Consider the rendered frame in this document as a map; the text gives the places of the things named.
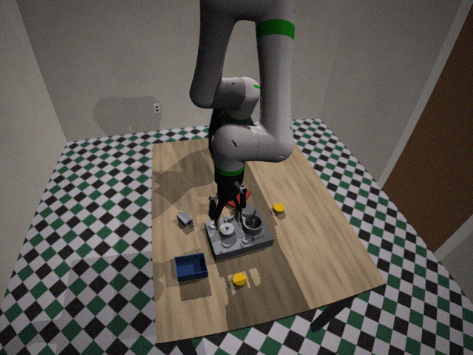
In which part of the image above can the white toothed gear with yellow arrow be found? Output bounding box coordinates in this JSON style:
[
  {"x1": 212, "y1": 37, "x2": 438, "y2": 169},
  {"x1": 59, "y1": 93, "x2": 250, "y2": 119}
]
[{"x1": 219, "y1": 223, "x2": 235, "y2": 238}]

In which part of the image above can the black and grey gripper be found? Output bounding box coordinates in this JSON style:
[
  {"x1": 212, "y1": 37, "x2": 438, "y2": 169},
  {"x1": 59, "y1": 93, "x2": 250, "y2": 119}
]
[{"x1": 208, "y1": 185, "x2": 247, "y2": 231}]

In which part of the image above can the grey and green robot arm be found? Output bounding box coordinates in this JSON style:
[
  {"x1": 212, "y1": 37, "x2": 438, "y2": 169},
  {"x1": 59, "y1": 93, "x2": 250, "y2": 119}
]
[{"x1": 189, "y1": 0, "x2": 295, "y2": 189}]

